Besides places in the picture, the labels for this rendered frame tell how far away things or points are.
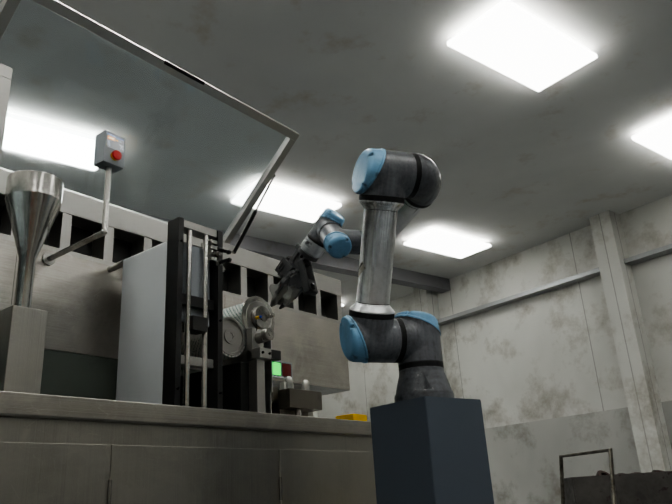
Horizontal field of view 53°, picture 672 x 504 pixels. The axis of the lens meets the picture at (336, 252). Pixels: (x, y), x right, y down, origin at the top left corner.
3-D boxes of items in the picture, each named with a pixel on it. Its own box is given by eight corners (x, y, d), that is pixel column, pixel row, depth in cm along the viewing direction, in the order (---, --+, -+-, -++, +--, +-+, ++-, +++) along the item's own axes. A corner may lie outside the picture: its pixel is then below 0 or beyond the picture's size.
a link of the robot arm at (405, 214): (456, 149, 173) (383, 233, 214) (418, 144, 169) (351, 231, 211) (464, 188, 168) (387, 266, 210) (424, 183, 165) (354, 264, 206)
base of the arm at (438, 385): (467, 400, 169) (462, 361, 172) (424, 397, 160) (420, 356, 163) (424, 408, 180) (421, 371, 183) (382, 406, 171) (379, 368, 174)
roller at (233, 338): (216, 352, 199) (216, 313, 203) (162, 366, 214) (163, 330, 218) (245, 357, 208) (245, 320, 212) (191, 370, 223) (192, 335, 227)
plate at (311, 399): (290, 406, 213) (289, 387, 215) (206, 421, 236) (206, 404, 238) (322, 410, 225) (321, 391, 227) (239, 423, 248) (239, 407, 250)
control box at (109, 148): (106, 158, 186) (108, 127, 190) (92, 166, 190) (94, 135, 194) (127, 167, 192) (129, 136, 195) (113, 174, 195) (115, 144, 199)
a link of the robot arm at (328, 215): (330, 212, 204) (323, 202, 212) (310, 242, 207) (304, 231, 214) (350, 224, 208) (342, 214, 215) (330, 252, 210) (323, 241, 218)
